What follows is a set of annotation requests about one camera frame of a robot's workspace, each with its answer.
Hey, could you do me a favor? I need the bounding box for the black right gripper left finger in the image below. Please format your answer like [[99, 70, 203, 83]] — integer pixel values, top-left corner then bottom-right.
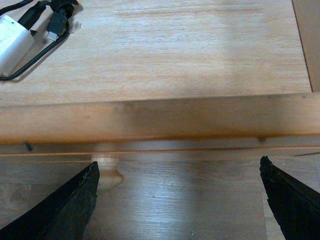
[[0, 161, 100, 240]]

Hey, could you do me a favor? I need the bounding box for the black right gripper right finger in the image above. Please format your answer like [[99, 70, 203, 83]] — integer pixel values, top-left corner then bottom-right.
[[259, 156, 320, 240]]

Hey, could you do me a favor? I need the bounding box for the white charger adapter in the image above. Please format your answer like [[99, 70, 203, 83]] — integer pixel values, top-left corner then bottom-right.
[[0, 15, 35, 77]]

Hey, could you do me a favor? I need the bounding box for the wooden drawer knob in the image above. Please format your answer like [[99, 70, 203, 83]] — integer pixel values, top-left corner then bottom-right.
[[91, 143, 124, 191]]

